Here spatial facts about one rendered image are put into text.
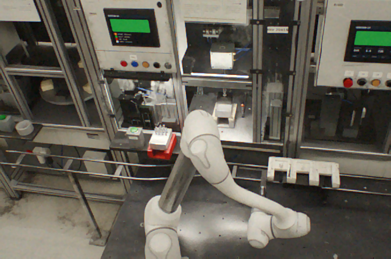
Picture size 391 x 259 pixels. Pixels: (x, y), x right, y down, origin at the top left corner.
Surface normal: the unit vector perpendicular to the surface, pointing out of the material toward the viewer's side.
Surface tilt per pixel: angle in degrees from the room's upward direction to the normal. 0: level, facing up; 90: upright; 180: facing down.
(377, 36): 90
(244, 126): 0
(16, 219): 0
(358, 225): 0
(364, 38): 90
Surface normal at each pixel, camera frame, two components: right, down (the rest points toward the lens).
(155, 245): -0.07, -0.69
